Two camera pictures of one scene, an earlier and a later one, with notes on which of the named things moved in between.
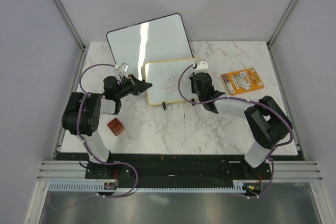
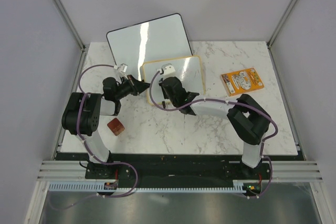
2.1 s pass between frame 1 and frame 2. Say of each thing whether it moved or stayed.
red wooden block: stayed
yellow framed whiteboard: stayed
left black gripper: stayed
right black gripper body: moved
